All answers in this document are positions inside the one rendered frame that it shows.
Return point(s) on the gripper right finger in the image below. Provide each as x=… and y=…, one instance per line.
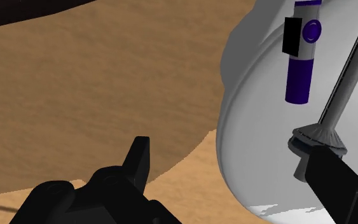
x=336, y=183

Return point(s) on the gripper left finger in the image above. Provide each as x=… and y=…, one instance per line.
x=126, y=186

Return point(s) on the grey tool with flared end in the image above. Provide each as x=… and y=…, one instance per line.
x=343, y=93

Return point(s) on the white bowl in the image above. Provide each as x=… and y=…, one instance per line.
x=259, y=130

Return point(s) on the purple and grey cylinder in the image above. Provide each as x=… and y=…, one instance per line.
x=299, y=80

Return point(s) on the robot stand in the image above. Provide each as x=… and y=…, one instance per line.
x=17, y=9

